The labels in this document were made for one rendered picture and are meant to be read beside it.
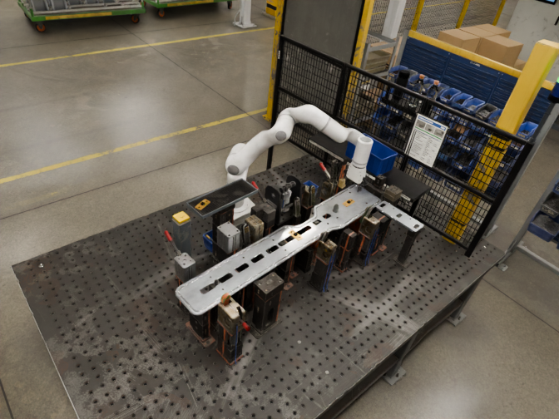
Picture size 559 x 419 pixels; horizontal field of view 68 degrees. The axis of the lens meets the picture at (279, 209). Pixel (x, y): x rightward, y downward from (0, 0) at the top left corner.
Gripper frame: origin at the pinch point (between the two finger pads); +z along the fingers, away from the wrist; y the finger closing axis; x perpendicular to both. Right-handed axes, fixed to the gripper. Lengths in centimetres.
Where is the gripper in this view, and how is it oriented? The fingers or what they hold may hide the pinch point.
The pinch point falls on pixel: (353, 186)
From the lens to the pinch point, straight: 246.8
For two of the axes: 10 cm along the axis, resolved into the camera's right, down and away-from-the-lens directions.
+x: 7.1, -3.9, 5.8
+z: -1.0, 7.7, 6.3
